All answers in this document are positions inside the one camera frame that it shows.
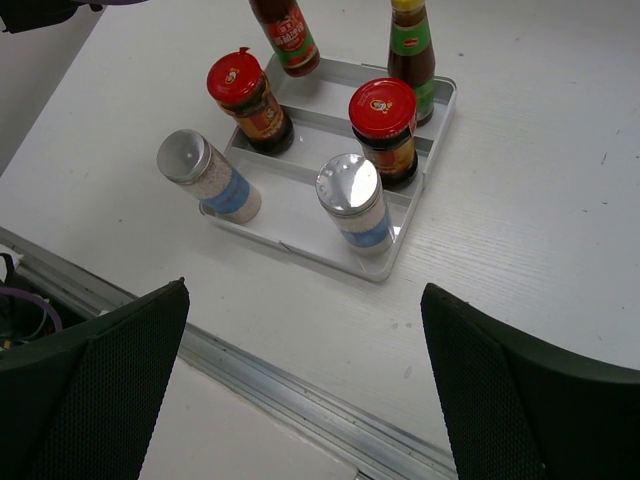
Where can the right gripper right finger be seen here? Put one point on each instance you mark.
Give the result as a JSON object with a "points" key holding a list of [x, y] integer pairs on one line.
{"points": [[518, 407]]}

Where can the aluminium front rail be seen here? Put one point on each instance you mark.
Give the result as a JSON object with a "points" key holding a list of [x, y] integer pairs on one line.
{"points": [[374, 447]]}

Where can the yellow-cap sauce bottle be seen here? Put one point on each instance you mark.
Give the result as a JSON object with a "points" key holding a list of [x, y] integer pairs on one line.
{"points": [[286, 29], [411, 55]]}

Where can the white divided tray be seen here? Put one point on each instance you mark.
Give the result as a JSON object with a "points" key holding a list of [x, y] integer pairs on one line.
{"points": [[291, 218]]}

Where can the red-lid sauce jar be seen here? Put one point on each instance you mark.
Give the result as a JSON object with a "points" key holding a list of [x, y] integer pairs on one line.
{"points": [[382, 113], [242, 90]]}

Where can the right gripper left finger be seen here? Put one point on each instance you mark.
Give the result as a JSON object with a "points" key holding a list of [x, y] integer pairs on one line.
{"points": [[83, 403]]}

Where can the silver-cap salt shaker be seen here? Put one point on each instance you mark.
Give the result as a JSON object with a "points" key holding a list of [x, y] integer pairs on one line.
{"points": [[187, 159], [349, 189]]}

